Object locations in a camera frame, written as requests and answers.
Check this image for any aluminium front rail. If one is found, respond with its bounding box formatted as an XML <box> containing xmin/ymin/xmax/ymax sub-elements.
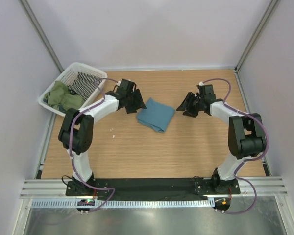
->
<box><xmin>20</xmin><ymin>176</ymin><xmax>288</xmax><ymax>199</ymax></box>

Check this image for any black white striped tank top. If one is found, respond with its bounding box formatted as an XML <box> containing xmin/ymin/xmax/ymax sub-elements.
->
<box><xmin>68</xmin><ymin>72</ymin><xmax>101</xmax><ymax>100</ymax></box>

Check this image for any right aluminium frame post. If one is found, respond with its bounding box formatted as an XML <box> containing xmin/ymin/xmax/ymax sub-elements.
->
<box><xmin>234</xmin><ymin>0</ymin><xmax>280</xmax><ymax>73</ymax></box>

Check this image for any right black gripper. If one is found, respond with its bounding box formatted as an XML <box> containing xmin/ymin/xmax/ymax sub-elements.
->
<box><xmin>176</xmin><ymin>92</ymin><xmax>204</xmax><ymax>118</ymax></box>

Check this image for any white plastic laundry basket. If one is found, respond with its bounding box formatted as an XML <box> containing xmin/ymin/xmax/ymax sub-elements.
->
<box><xmin>38</xmin><ymin>62</ymin><xmax>108</xmax><ymax>116</ymax></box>

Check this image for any aluminium frame post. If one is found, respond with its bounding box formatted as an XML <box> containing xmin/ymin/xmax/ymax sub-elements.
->
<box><xmin>234</xmin><ymin>0</ymin><xmax>280</xmax><ymax>73</ymax></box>
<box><xmin>19</xmin><ymin>0</ymin><xmax>64</xmax><ymax>73</ymax></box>

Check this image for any white slotted cable duct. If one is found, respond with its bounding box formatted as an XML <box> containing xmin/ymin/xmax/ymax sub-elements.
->
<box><xmin>31</xmin><ymin>198</ymin><xmax>215</xmax><ymax>209</ymax></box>

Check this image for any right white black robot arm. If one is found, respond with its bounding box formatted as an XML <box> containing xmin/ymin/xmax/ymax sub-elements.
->
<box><xmin>176</xmin><ymin>83</ymin><xmax>267</xmax><ymax>194</ymax></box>

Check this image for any left aluminium frame post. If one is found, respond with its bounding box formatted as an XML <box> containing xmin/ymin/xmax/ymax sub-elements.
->
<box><xmin>19</xmin><ymin>0</ymin><xmax>64</xmax><ymax>73</ymax></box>

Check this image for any blue tank top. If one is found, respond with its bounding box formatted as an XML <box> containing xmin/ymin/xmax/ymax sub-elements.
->
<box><xmin>136</xmin><ymin>98</ymin><xmax>175</xmax><ymax>133</ymax></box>

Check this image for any green tank top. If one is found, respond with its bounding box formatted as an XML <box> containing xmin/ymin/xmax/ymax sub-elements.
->
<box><xmin>43</xmin><ymin>81</ymin><xmax>85</xmax><ymax>113</ymax></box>

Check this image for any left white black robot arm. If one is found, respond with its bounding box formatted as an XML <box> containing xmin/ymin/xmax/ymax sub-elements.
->
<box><xmin>58</xmin><ymin>79</ymin><xmax>146</xmax><ymax>196</ymax></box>

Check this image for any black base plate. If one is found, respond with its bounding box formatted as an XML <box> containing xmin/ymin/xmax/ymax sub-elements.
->
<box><xmin>66</xmin><ymin>176</ymin><xmax>241</xmax><ymax>201</ymax></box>

